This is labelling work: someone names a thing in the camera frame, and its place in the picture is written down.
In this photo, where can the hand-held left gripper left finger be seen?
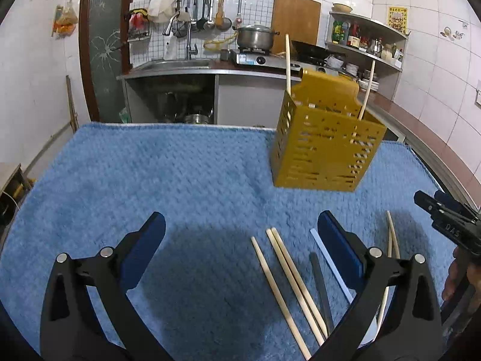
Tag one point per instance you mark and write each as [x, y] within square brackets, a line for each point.
[148, 240]

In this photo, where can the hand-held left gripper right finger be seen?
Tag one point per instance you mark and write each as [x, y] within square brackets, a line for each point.
[336, 244]

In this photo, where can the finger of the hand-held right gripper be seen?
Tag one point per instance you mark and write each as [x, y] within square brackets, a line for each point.
[453, 205]
[426, 203]

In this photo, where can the white plastic utensil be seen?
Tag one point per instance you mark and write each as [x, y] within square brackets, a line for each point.
[327, 255]

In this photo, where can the dark grey utensil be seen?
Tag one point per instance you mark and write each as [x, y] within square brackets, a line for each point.
[321, 289]

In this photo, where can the yellow perforated utensil holder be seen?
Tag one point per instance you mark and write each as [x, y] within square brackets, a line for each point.
[319, 150]

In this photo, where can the person's right hand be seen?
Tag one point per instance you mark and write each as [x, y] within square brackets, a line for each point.
[454, 276]

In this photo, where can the blue textured blanket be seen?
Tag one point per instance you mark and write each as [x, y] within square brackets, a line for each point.
[169, 180]

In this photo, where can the steel pot under counter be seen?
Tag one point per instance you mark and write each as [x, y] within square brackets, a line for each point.
[197, 119]

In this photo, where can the grey corner shelf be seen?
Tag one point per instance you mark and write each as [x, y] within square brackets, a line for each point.
[390, 71]

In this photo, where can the leaning wooden stick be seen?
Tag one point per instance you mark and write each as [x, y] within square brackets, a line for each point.
[72, 105]

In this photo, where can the kitchen counter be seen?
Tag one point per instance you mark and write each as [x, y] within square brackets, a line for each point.
[244, 90]

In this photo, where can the steel kitchen sink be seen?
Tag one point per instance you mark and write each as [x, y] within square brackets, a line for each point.
[173, 64]

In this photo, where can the row of condiment bottles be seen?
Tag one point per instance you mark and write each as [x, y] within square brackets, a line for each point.
[353, 37]

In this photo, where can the black wok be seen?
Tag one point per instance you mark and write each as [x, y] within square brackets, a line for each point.
[310, 50]

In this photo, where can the brown framed glass door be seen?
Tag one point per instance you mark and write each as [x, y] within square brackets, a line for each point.
[105, 45]

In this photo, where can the steel gas stove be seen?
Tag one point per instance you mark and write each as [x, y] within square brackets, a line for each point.
[259, 59]

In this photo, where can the steel faucet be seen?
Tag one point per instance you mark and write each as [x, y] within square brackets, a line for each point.
[189, 41]

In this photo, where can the beige bowl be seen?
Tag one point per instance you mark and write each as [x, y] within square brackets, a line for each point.
[342, 8]

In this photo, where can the steel cooking pot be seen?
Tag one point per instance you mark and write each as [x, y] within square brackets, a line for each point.
[253, 37]

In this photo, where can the wooden cutting board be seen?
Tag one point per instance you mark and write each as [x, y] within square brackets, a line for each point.
[297, 18]

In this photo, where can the steel ladle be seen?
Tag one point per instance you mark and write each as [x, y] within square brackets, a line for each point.
[209, 22]

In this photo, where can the white hanging cloth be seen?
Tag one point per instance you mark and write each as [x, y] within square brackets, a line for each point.
[159, 11]

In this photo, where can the hanging orange plastic bag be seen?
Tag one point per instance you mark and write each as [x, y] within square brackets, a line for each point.
[65, 20]

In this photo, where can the wall hooks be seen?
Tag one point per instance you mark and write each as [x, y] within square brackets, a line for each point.
[452, 32]

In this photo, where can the yellow wall poster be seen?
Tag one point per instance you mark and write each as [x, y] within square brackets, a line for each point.
[397, 19]

